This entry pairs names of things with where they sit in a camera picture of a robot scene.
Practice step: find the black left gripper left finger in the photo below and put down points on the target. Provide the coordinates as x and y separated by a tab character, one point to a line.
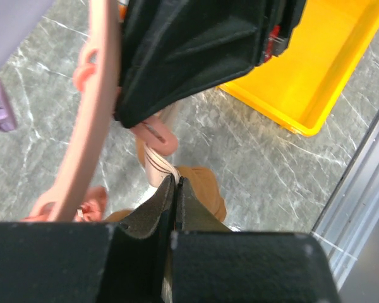
89	262

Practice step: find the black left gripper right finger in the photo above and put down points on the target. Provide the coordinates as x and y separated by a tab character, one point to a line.
211	263

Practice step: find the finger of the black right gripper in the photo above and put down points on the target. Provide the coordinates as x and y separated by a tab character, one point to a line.
174	49

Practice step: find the pink round clip hanger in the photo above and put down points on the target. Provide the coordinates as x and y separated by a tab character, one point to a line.
71	198

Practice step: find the yellow plastic tray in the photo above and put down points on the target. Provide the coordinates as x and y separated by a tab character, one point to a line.
299	88

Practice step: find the aluminium rail frame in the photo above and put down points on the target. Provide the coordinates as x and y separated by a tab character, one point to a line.
352	210

